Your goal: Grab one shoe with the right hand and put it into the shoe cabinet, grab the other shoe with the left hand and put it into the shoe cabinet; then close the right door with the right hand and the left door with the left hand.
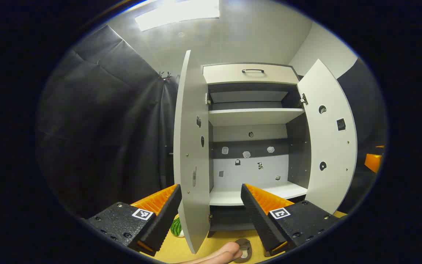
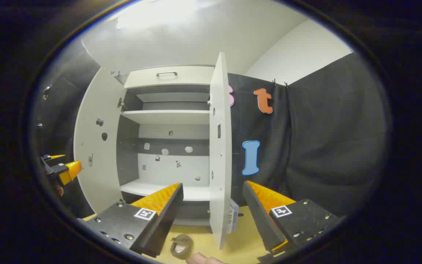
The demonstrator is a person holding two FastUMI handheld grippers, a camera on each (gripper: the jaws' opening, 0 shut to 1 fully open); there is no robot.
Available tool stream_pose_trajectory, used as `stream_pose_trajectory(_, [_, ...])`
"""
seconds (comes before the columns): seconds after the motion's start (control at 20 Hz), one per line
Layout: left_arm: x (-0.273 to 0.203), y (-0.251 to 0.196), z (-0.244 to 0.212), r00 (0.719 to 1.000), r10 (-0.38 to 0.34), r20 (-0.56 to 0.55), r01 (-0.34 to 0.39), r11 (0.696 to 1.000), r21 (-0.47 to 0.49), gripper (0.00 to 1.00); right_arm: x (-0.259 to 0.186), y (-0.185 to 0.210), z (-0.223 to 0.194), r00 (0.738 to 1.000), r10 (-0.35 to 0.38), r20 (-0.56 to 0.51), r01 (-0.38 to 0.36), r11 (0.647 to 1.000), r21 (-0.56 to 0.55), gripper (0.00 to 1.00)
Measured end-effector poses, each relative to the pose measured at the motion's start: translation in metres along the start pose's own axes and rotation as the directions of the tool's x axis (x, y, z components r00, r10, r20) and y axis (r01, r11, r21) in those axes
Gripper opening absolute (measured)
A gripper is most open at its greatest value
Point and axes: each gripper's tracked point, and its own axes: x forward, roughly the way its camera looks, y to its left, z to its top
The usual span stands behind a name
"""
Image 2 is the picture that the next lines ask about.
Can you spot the white cabinet door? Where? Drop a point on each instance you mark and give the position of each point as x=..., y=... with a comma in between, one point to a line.
x=93, y=139
x=220, y=146

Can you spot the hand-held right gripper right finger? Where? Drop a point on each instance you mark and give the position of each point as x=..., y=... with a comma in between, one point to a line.
x=264, y=220

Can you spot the wide white cabinet shelf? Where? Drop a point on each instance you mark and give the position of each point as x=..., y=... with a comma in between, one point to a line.
x=167, y=116

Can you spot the narrow white cabinet shelf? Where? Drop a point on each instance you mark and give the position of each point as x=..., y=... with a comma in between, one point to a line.
x=174, y=97

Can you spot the black backdrop cloth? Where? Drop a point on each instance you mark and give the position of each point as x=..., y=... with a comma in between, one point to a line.
x=324, y=139

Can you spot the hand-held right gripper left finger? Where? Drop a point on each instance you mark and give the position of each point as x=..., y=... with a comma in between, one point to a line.
x=159, y=223

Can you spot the white shoe cabinet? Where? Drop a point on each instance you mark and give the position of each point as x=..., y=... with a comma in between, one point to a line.
x=167, y=167

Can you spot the white cabinet floor board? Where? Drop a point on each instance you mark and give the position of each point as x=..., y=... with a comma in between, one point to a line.
x=141, y=187

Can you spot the blue white carton box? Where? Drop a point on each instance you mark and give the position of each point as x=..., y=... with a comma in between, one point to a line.
x=233, y=218

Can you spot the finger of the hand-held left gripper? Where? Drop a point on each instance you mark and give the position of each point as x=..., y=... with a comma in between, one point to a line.
x=70, y=172
x=55, y=157

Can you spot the white cabinet drawer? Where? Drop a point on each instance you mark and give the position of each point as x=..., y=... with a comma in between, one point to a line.
x=192, y=75

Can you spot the brown fuzzy shoe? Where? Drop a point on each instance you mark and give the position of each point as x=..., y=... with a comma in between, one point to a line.
x=181, y=247

